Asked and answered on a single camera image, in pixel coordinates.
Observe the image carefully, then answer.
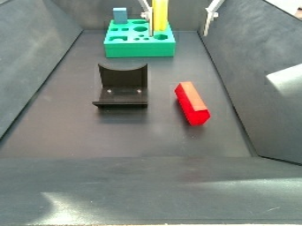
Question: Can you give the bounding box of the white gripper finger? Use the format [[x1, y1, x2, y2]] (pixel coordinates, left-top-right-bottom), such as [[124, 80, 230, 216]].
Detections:
[[137, 0, 154, 36], [203, 0, 226, 36]]

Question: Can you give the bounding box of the red hexagon block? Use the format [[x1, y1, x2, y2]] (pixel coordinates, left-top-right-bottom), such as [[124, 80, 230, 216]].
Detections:
[[175, 81, 210, 126]]

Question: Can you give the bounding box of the yellow star block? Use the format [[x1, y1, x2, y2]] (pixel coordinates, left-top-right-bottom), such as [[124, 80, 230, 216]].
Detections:
[[152, 0, 168, 31]]

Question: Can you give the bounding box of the black curved cradle stand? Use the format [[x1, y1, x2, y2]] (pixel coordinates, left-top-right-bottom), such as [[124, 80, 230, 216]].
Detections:
[[92, 64, 148, 108]]

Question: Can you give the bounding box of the blue square block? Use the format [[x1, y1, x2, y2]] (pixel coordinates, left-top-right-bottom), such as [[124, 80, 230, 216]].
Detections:
[[113, 7, 127, 24]]

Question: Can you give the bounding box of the green shape sorter base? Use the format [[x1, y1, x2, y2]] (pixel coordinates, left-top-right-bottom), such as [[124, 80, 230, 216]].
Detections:
[[104, 19, 176, 57]]

